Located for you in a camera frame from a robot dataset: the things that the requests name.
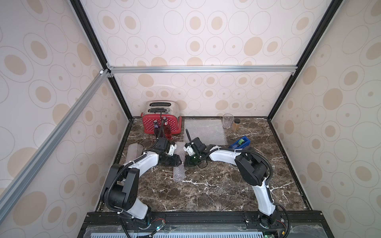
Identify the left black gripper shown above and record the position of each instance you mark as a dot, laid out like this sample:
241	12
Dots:
160	140

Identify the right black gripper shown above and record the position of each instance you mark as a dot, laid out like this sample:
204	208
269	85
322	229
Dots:
193	143

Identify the single bubble wrap sheet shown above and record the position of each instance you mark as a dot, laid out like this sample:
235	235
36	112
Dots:
134	151

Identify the blue tape dispenser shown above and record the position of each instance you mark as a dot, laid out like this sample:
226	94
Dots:
241	143

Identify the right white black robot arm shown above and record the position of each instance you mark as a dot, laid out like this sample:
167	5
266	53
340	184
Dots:
254	168

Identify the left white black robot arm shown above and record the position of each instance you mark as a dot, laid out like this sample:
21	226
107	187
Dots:
120	191

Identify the red drink bottle back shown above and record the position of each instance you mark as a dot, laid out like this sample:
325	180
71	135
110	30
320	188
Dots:
167	129

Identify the purple drink bottle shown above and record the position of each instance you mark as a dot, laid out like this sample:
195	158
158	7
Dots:
156	129

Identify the red perforated plastic basket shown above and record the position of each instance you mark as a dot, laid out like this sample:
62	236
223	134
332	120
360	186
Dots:
174	122

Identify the brown spice jar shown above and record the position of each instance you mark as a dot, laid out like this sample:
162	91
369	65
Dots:
236	124

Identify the clear drinking glass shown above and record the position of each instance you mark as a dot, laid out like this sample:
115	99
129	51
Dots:
227	121

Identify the silver toaster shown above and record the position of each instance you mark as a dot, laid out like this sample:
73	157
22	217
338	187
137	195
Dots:
161	107

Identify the horizontal aluminium bar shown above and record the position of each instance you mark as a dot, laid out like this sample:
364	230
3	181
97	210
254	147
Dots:
201	69

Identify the left diagonal aluminium bar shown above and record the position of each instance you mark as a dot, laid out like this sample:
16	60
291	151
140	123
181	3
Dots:
42	154

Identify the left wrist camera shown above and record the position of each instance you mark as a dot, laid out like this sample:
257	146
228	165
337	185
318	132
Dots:
172	149

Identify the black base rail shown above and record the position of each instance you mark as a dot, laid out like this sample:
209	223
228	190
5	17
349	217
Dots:
292	224

